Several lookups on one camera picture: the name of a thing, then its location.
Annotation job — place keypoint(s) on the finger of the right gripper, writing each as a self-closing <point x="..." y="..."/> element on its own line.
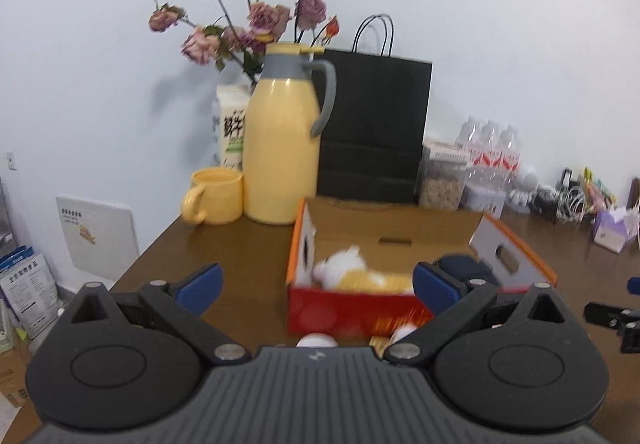
<point x="633" y="285"/>

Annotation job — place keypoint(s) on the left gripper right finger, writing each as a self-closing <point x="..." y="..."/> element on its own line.
<point x="438" y="292"/>

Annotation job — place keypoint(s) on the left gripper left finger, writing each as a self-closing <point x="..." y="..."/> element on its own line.
<point x="175" y="310"/>

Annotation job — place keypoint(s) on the navy blue pouch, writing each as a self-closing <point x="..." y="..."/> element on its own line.
<point x="464" y="267"/>

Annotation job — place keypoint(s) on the small wooden stamp block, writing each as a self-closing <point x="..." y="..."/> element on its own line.
<point x="380" y="344"/>

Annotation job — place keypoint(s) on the yellow plush toy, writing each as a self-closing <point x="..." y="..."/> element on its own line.
<point x="347" y="272"/>

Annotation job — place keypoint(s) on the purple tissue pack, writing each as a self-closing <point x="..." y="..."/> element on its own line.
<point x="614" y="229"/>

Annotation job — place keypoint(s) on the red cardboard box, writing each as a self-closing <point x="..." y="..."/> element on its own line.
<point x="392" y="238"/>

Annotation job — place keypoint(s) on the colourful snack packet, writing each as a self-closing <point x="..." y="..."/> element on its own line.
<point x="598" y="196"/>

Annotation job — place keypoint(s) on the white board on floor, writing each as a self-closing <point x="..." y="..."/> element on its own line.
<point x="100" y="237"/>

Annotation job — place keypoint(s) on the small decorated tin box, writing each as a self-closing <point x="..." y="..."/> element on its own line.
<point x="482" y="199"/>

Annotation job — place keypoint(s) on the yellow ceramic mug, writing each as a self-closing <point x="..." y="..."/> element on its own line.
<point x="215" y="197"/>

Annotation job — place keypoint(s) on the clear seed container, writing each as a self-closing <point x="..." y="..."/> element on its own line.
<point x="444" y="169"/>

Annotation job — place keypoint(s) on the white robot figurine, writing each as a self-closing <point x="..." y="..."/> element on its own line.
<point x="523" y="187"/>

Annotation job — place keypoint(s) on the water bottle right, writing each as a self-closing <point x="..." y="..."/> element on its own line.
<point x="510" y="147"/>

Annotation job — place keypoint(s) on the water bottle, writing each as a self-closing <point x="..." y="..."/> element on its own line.
<point x="468" y="138"/>
<point x="510" y="147"/>
<point x="487" y="161"/>

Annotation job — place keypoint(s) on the blue white package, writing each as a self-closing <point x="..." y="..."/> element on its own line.
<point x="28" y="287"/>

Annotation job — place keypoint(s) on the water bottle left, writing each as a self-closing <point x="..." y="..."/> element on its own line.
<point x="468" y="138"/>

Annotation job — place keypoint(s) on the water bottle middle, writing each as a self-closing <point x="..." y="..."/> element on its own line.
<point x="487" y="161"/>

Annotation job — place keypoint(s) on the black paper bag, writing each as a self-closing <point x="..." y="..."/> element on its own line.
<point x="371" y="148"/>

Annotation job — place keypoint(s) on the white milk carton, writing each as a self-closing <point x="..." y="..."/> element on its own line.
<point x="228" y="120"/>

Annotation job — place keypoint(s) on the yellow thermos jug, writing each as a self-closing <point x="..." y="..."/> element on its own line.
<point x="289" y="109"/>

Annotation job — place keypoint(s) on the dried pink rose bouquet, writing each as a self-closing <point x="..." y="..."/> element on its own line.
<point x="226" y="41"/>

